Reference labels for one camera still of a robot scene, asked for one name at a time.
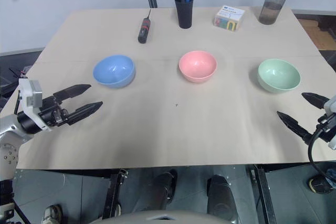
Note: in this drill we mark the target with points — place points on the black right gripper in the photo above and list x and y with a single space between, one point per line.
326 129

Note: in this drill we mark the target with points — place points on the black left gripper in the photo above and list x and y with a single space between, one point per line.
53 112

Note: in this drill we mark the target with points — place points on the blue bowl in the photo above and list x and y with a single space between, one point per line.
114 72

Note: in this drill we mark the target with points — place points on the green bowl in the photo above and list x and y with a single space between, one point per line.
278 75

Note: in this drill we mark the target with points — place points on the dark yellow-soled shoe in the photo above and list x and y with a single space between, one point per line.
320 186

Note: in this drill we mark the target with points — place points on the black red-banded screwdriver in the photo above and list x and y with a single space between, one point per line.
144 31

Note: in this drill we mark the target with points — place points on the pink bowl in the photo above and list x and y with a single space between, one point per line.
197 66

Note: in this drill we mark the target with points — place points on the beige shoe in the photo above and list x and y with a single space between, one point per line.
52 214

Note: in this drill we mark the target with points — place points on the colourful sticky note box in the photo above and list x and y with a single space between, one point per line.
229 18

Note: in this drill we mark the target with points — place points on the black pen cup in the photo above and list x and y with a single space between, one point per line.
184 14

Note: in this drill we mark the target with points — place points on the grey robot torso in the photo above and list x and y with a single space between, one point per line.
168 217

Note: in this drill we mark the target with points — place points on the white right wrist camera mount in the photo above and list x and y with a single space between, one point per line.
330 104

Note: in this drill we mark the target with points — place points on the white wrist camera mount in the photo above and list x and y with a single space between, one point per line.
330 104
30 94

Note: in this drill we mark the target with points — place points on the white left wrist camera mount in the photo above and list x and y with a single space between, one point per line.
30 94

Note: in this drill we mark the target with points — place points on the black table frame strut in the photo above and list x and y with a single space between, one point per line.
263 195
113 192

